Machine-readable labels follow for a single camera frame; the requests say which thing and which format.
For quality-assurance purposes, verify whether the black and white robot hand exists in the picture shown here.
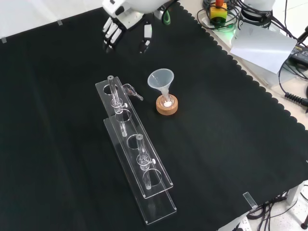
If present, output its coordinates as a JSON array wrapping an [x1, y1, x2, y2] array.
[[101, 0, 154, 54]]

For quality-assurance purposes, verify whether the translucent plastic funnel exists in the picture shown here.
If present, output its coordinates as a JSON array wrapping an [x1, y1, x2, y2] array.
[[147, 69, 175, 98]]

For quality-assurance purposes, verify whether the glass weighing funnel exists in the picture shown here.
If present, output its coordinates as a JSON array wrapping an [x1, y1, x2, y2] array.
[[122, 83, 144, 101]]

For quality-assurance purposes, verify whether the round-bottom glass flask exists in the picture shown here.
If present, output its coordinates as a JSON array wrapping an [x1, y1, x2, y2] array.
[[160, 92, 175, 108]]

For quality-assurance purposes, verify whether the clear funnel stand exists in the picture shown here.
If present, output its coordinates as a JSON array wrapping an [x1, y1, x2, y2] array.
[[95, 76, 178, 226]]

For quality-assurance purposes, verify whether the yellow stop button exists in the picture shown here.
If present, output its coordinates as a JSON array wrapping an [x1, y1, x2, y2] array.
[[209, 0, 228, 25]]

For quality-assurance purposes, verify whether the black cloth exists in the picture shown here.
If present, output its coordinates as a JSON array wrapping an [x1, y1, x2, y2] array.
[[0, 0, 308, 231]]

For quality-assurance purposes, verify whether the black power adapter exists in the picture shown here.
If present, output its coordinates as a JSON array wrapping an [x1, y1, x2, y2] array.
[[289, 44, 308, 66]]

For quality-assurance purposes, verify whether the clear tape strip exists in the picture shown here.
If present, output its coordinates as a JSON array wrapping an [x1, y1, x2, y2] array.
[[243, 192, 258, 209]]

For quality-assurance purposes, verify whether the white power strip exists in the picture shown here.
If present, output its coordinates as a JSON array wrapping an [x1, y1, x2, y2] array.
[[230, 216, 253, 231]]

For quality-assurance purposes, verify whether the white table leg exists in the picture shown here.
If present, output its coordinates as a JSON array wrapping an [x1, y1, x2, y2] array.
[[285, 180, 308, 205]]

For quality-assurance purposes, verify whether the green cable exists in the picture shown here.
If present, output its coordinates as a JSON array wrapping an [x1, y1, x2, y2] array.
[[162, 4, 172, 25]]

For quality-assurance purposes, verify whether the cork ring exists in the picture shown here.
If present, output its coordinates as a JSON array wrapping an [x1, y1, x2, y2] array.
[[156, 95, 180, 116]]

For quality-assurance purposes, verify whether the black coiled cable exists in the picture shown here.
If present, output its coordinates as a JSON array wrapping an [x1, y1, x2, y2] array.
[[278, 59, 308, 108]]

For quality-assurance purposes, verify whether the black cable bundle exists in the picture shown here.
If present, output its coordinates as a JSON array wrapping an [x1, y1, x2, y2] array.
[[247, 190, 293, 231]]

